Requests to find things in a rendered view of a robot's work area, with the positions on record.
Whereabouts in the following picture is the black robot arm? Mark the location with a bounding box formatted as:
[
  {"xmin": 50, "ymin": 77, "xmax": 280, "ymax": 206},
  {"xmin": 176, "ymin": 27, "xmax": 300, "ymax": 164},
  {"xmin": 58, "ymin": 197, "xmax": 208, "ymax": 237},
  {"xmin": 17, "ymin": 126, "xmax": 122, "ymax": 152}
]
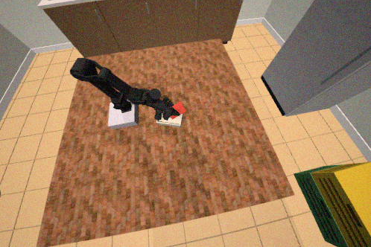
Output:
[{"xmin": 70, "ymin": 58, "xmax": 161, "ymax": 113}]

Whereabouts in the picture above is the red square cup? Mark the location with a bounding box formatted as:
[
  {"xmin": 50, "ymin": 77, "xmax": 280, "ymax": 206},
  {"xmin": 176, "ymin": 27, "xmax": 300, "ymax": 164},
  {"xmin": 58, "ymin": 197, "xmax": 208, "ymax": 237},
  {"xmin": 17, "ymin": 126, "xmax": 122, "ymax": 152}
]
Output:
[{"xmin": 170, "ymin": 101, "xmax": 186, "ymax": 120}]

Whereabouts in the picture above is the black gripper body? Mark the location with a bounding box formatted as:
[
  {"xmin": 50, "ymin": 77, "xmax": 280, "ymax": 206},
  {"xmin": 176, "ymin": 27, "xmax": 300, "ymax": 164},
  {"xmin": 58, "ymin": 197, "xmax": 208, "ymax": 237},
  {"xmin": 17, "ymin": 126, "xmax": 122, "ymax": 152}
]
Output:
[{"xmin": 153, "ymin": 97, "xmax": 172, "ymax": 120}]

